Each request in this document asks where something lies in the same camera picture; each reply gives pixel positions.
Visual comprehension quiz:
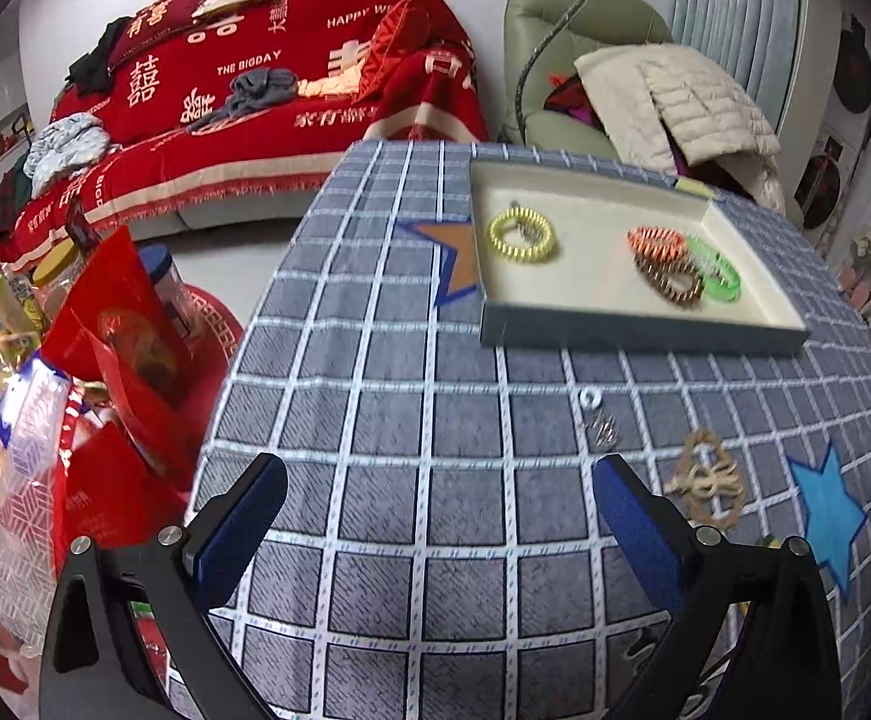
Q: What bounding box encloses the red white patterned bag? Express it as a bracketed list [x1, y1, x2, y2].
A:
[0, 375, 77, 616]

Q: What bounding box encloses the red covered sofa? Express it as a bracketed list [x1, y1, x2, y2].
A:
[0, 0, 489, 241]

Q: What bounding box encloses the brown coil bracelet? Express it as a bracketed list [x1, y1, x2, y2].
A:
[634, 251, 707, 308]

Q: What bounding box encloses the red printed cushion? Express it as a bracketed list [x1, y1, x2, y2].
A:
[106, 0, 234, 65]

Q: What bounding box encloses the pale green pleated curtain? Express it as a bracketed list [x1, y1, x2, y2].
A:
[671, 0, 812, 128]

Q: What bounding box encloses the orange star sticker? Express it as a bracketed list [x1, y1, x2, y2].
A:
[397, 217, 482, 308]

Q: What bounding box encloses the beige braided bracelet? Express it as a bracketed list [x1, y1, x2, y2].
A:
[662, 427, 746, 522]

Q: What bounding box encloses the blue lid jar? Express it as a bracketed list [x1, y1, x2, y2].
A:
[136, 244, 204, 338]

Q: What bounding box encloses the dark green garment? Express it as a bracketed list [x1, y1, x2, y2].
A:
[0, 169, 32, 241]

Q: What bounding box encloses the dark red garment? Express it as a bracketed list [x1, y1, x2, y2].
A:
[542, 73, 603, 132]

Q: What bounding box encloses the green armchair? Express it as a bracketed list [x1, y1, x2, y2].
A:
[499, 0, 677, 151]

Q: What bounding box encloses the beige down jacket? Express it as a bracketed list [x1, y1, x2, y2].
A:
[574, 43, 789, 215]

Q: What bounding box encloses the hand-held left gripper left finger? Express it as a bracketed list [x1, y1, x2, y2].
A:
[38, 452, 289, 720]

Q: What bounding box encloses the grey-green jewelry tray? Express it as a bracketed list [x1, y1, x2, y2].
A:
[467, 157, 812, 357]

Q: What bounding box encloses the red round box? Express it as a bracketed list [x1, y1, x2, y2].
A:
[173, 281, 245, 511]

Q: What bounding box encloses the white washing machine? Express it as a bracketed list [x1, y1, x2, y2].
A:
[791, 131, 857, 232]

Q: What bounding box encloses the grey garment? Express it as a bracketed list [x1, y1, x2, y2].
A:
[188, 67, 302, 128]

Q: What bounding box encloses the orange coil bracelet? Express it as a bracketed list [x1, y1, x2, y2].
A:
[626, 225, 687, 265]

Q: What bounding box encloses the gooseneck camera stand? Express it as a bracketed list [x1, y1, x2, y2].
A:
[516, 0, 635, 143]

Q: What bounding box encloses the blue checked tablecloth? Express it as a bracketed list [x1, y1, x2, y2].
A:
[191, 139, 871, 720]

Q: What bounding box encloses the green translucent bangle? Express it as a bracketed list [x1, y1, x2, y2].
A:
[683, 236, 743, 302]

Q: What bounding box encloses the yellow lid jar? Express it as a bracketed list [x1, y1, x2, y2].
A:
[31, 244, 88, 316]

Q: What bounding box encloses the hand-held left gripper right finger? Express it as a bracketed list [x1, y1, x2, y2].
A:
[591, 454, 845, 720]

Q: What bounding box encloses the black garment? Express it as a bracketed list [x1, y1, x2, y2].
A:
[68, 19, 133, 91]

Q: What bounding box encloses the blue star sticker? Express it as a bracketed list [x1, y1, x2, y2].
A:
[788, 441, 867, 601]

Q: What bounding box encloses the red satin cushion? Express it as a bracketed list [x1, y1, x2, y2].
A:
[353, 0, 437, 102]

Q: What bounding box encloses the green bottle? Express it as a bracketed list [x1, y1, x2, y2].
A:
[0, 270, 50, 338]

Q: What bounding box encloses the red pouch bag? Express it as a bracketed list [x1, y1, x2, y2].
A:
[61, 225, 204, 481]

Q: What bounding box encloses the yellow coil bracelet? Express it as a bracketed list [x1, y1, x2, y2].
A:
[486, 206, 560, 263]

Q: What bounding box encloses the white dryer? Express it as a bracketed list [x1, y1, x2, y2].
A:
[829, 11, 871, 121]

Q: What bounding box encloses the pale blue garment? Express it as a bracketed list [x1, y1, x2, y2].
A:
[25, 114, 110, 192]

